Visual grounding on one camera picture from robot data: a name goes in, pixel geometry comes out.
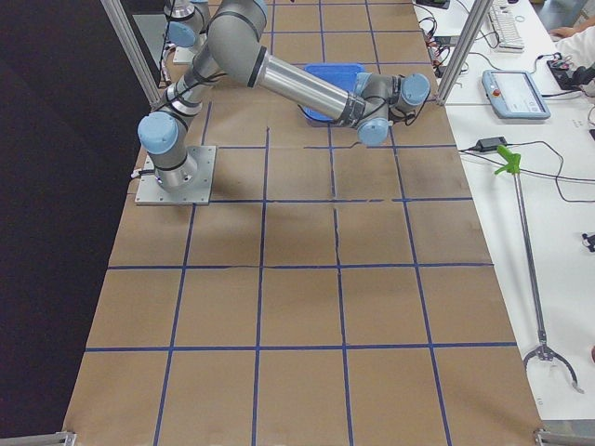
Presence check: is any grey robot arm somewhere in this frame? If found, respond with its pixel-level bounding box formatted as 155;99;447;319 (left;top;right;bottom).
138;1;430;192
164;0;211;53

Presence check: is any blue plastic tray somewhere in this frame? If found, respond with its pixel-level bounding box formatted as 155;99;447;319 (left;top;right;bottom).
302;63;365;127

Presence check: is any black power adapter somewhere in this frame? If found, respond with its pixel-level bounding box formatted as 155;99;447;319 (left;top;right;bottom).
474;137;508;152

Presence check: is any teach pendant tablet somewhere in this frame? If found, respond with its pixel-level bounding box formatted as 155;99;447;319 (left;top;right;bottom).
482;70;550;121

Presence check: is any white keyboard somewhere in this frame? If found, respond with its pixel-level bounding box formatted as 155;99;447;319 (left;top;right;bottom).
487;0;524;53

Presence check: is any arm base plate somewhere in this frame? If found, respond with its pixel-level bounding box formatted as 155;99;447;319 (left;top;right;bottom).
173;46;197;65
135;146;217;205

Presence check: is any green handled reacher grabber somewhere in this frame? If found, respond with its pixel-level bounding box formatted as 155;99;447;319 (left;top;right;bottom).
495;144;585;394

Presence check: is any aluminium frame post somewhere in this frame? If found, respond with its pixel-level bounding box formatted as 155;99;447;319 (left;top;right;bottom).
436;0;493;106

